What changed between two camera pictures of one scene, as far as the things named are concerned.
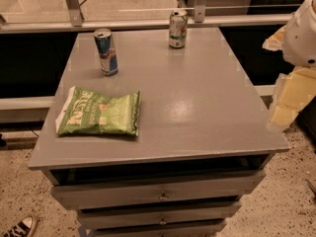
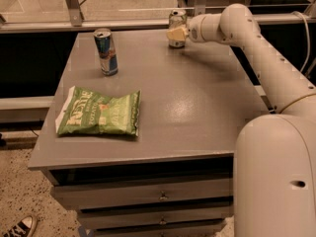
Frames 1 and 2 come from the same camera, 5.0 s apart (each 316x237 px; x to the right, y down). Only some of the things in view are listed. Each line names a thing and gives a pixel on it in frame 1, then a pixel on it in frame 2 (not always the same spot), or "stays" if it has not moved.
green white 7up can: x=178 y=25 stays
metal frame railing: x=76 y=24 stays
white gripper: x=301 y=41 -> x=195 y=29
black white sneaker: x=25 y=227 stays
